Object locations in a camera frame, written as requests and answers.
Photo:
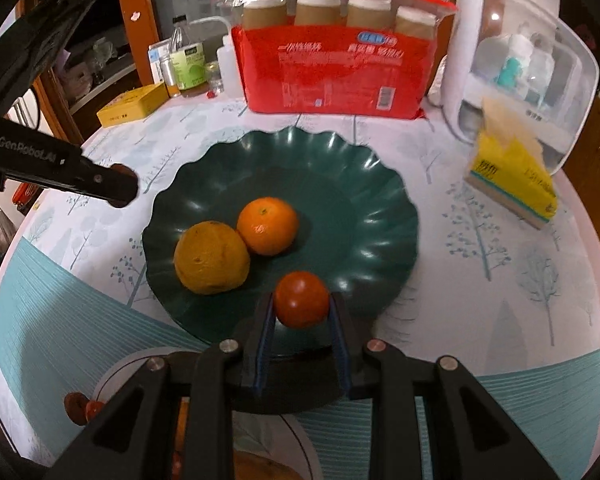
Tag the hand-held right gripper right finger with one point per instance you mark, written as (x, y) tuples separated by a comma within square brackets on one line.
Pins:
[(341, 350)]

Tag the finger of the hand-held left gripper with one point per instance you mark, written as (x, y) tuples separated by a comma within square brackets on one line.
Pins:
[(105, 182)]

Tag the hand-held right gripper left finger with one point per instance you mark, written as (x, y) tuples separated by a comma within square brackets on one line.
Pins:
[(264, 345)]

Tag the red tomato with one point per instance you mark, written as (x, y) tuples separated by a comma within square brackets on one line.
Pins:
[(300, 300)]

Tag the dark green scalloped plate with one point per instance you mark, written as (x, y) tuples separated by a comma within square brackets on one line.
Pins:
[(340, 220)]

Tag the white round plate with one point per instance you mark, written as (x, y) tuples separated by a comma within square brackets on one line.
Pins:
[(112, 385)]

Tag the yellow tin box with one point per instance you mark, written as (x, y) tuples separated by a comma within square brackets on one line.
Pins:
[(130, 105)]

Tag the wrinkled yellow orange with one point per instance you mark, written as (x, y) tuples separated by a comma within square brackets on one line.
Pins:
[(211, 257)]

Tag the wooden glass door cabinet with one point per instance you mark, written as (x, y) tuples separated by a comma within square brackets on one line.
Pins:
[(140, 20)]

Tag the bright orange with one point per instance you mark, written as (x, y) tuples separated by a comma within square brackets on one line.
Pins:
[(267, 225)]

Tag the small silver jar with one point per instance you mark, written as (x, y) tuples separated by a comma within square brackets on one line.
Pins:
[(168, 77)]

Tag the green label bottle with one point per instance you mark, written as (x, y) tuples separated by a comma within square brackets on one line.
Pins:
[(191, 70)]

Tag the tall clear glass bottle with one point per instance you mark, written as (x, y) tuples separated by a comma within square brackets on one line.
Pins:
[(179, 30)]

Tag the small glass jar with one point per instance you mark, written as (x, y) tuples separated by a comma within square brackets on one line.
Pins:
[(213, 77)]

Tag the tree print tablecloth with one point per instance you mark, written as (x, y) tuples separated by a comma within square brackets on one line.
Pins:
[(480, 285)]

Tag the white squeeze bottle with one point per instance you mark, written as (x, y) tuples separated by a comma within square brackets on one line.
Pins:
[(228, 65)]

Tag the yellow tissue pack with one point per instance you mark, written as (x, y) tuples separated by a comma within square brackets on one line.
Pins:
[(515, 175)]

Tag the red pack of paper cups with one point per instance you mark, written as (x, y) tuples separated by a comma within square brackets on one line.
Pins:
[(330, 70)]

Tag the white storage box clear lid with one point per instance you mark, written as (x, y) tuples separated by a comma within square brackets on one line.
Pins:
[(462, 60)]

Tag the brown wooden panel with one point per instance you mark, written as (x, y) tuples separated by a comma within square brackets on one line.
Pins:
[(595, 160)]

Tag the teal bottle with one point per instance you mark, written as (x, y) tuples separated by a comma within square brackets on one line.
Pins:
[(510, 72)]

